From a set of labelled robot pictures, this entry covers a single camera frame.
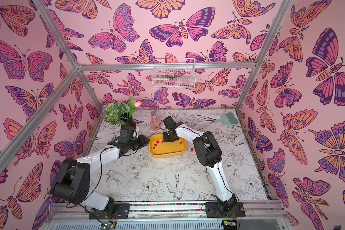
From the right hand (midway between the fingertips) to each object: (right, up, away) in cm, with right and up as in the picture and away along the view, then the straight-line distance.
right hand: (163, 140), depth 101 cm
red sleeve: (+20, -6, -3) cm, 21 cm away
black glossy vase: (-21, +12, -6) cm, 25 cm away
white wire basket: (+7, +45, -5) cm, 46 cm away
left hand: (-7, +2, -10) cm, 12 cm away
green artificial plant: (-27, +18, -17) cm, 37 cm away
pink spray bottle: (-7, +13, +8) cm, 17 cm away
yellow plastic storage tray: (-2, -6, -3) cm, 7 cm away
